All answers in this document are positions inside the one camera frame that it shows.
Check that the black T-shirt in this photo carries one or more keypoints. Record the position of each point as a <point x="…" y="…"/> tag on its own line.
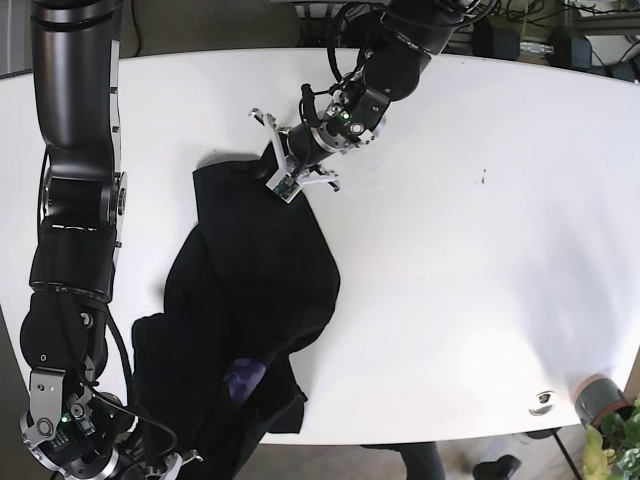
<point x="254" y="282"/>

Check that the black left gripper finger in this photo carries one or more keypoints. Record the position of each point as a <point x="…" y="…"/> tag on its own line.
<point x="275" y="169"/>
<point x="323" y="177"/>

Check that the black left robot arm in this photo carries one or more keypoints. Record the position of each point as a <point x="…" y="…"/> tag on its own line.
<point x="400" y="40"/>

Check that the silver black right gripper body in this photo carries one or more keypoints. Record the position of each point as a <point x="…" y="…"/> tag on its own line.
<point x="78" y="436"/>

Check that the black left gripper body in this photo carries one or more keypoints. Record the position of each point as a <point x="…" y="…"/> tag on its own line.
<point x="349" y="121"/>

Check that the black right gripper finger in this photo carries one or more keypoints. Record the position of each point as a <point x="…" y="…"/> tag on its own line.
<point x="174" y="463"/>

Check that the potted green plant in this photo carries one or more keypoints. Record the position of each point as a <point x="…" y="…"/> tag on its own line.
<point x="611" y="423"/>

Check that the silver table grommet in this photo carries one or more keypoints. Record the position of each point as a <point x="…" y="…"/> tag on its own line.
<point x="542" y="403"/>

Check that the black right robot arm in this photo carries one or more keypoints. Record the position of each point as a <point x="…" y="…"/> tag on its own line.
<point x="80" y="207"/>

